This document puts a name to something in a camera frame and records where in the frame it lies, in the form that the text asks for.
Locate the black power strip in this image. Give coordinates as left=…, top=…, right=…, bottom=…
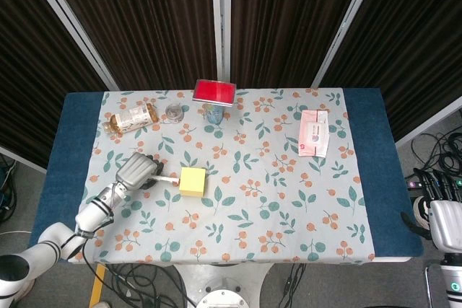
left=406, top=174, right=462, bottom=189

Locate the brown snack bottle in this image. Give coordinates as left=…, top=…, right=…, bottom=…
left=103, top=102, right=160, bottom=134

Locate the pink wet wipes pack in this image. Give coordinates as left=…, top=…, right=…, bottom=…
left=297, top=108, right=331, bottom=157

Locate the red and white marker pen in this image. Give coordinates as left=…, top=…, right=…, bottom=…
left=149, top=175, right=180, bottom=185

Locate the yellow floor tape strip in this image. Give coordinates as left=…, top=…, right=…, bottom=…
left=89, top=263, right=108, bottom=305

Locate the round silver robot base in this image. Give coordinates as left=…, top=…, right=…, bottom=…
left=196, top=279, right=250, bottom=308

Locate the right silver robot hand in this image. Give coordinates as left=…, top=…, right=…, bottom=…
left=400, top=167, right=462, bottom=251

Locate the blue table cover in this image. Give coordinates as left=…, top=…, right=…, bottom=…
left=28, top=87, right=425, bottom=262

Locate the black floor cable bundle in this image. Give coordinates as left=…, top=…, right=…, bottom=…
left=104, top=263, right=198, bottom=308
left=411, top=130, right=462, bottom=179

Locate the floral fruit print tablecloth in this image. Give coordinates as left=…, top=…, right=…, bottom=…
left=74, top=88, right=376, bottom=265

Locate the dark corrugated partition panel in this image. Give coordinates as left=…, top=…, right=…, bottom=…
left=321, top=0, right=462, bottom=143
left=43, top=0, right=221, bottom=91
left=230, top=0, right=369, bottom=89
left=0, top=0, right=109, bottom=168

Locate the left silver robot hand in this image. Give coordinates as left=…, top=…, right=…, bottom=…
left=115, top=151, right=166, bottom=190

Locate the red box with silver rim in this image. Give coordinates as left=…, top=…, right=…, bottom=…
left=192, top=79, right=237, bottom=107

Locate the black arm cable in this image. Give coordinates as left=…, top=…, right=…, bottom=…
left=74, top=210, right=116, bottom=287

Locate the white partition frame post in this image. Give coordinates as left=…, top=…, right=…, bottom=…
left=395, top=97, right=462, bottom=149
left=310, top=0, right=383, bottom=89
left=19, top=0, right=120, bottom=91
left=0, top=144, right=48, bottom=174
left=211, top=0, right=232, bottom=87

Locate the yellow cube block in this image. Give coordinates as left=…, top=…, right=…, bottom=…
left=178, top=167, right=208, bottom=198

